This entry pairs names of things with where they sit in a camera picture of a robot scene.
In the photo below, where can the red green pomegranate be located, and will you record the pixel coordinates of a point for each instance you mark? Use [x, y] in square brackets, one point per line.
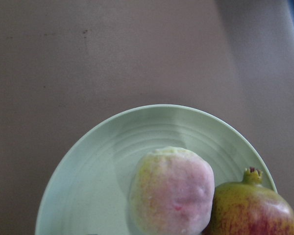
[248, 208]

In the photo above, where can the green plate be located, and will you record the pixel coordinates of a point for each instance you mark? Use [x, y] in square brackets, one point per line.
[88, 192]

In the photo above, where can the pale pink peach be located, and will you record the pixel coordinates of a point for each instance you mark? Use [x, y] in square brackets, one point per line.
[172, 192]

